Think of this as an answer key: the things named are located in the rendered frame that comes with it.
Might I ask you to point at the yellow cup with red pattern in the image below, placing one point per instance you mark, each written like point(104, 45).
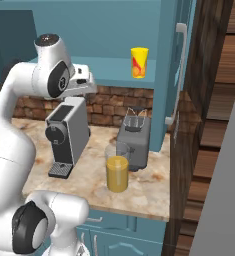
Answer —
point(139, 62)

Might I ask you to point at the grey and black coffee machine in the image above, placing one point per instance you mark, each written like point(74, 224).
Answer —
point(70, 133)

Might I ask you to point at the teal tall cupboard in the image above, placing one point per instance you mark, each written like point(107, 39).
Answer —
point(164, 66)

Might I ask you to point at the grey toaster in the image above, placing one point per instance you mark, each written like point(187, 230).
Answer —
point(137, 146)

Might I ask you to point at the dark wood side panel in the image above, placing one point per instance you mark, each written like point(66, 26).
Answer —
point(184, 160)

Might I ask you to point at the teal base cupboard door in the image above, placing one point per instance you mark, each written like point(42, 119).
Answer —
point(129, 245)
point(85, 240)

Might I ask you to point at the dark teal wall cupboard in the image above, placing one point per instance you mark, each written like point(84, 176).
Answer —
point(12, 43)

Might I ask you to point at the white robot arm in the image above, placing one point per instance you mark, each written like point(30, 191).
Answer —
point(9, 156)

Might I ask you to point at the clear glass pitcher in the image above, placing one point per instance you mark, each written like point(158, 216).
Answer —
point(115, 150)

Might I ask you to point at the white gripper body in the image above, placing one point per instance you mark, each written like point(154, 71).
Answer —
point(87, 88)

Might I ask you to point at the yellow mug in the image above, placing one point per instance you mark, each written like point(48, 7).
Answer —
point(117, 175)

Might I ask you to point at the teal drawer front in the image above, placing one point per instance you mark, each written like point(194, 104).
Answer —
point(117, 220)

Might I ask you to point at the teal wall shelf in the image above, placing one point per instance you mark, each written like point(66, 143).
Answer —
point(115, 71)

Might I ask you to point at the grey flat panel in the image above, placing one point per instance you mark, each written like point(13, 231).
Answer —
point(224, 186)

